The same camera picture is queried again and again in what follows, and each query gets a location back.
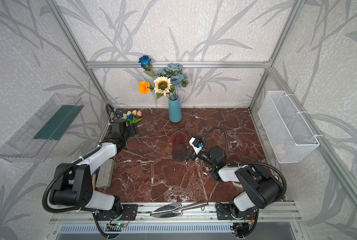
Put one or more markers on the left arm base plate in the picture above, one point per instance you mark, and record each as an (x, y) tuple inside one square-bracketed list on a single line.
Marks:
[(128, 213)]

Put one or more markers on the dark blue rose stem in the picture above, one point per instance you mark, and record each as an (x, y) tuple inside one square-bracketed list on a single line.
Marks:
[(145, 63)]

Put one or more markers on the silver metal trowel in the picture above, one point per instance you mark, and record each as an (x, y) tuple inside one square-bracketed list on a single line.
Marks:
[(176, 209)]

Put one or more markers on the tulip bunch multicoloured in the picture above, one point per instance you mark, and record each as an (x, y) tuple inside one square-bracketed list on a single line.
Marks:
[(132, 118)]

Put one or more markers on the white wire mesh basket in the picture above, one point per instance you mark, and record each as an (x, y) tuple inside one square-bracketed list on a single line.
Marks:
[(289, 135)]

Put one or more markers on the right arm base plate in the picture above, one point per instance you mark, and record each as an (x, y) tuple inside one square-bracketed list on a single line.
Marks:
[(230, 212)]

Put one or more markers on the red glass vase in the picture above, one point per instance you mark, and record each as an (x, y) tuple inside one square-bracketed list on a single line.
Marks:
[(178, 141)]

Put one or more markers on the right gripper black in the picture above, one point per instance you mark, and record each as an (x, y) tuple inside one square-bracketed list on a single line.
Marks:
[(192, 153)]

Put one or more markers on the orange marigold flower stem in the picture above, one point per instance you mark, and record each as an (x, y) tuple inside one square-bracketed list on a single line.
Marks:
[(145, 87)]

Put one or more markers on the beige sunflower stem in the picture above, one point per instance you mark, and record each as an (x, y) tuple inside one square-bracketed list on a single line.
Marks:
[(163, 87)]

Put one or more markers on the light blue rose bouquet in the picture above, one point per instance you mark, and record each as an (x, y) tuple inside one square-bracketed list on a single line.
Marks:
[(174, 71)]

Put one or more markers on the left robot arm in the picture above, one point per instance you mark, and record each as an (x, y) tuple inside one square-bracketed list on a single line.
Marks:
[(71, 188)]

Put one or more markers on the teal cylindrical vase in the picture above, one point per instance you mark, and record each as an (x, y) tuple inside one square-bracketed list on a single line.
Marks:
[(174, 110)]

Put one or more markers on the blue hand shovel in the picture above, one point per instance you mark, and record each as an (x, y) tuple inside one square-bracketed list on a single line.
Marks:
[(94, 177)]

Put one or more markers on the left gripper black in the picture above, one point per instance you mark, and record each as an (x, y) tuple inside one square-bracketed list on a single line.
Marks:
[(130, 129)]

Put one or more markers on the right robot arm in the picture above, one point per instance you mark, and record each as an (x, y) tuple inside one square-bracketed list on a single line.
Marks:
[(262, 183)]

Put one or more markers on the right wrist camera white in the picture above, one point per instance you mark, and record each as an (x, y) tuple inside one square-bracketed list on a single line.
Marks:
[(197, 144)]

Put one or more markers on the clear plastic wall shelf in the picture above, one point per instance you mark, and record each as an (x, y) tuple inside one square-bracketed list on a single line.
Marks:
[(35, 140)]

